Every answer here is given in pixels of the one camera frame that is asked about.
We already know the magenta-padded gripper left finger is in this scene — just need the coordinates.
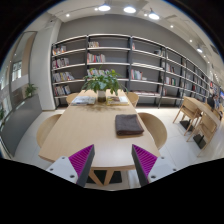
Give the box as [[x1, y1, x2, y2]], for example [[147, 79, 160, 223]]
[[45, 143, 96, 188]]

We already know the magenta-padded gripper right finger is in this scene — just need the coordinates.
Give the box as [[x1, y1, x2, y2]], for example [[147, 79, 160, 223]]
[[131, 143, 178, 187]]

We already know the zigzag striped grey towel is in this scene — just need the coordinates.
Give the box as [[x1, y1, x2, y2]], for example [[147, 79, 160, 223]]
[[114, 113, 145, 137]]

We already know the white magazine stack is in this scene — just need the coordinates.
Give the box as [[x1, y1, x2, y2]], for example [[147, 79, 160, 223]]
[[70, 95, 97, 106]]

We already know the yellow book stack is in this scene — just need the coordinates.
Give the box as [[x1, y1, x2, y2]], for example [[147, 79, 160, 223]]
[[105, 95, 130, 106]]

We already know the group of slatted wooden chairs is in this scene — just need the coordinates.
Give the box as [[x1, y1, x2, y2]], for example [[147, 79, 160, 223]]
[[172, 95, 224, 158]]

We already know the green potted plant white pot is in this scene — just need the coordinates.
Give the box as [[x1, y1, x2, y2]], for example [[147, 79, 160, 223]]
[[81, 69, 128, 103]]

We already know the small background potted plant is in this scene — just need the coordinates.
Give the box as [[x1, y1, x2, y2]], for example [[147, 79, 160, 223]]
[[24, 83, 38, 99]]

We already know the grey bookshelf unit with books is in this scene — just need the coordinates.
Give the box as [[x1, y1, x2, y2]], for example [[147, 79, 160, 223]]
[[50, 33, 214, 109]]

